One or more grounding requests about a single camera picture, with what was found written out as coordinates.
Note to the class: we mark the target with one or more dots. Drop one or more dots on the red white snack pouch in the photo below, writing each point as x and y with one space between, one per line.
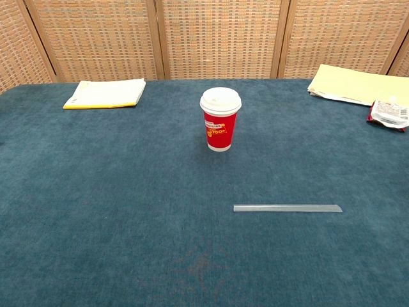
388 113

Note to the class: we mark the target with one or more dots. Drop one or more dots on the blue carpet table cover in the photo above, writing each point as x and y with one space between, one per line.
96 192

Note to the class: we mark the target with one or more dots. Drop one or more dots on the wicker folding screen panel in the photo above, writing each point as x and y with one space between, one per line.
345 32
220 38
96 38
16 48
403 65

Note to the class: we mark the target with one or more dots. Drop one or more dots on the beige manila folder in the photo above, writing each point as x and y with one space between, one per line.
351 84

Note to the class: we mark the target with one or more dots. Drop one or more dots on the clear plastic drinking straw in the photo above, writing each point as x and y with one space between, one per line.
287 208

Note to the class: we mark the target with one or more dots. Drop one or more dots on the red paper cup white lid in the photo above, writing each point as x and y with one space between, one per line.
220 128

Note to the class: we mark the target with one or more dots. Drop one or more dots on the white booklet yellow edge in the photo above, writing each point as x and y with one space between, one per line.
105 94

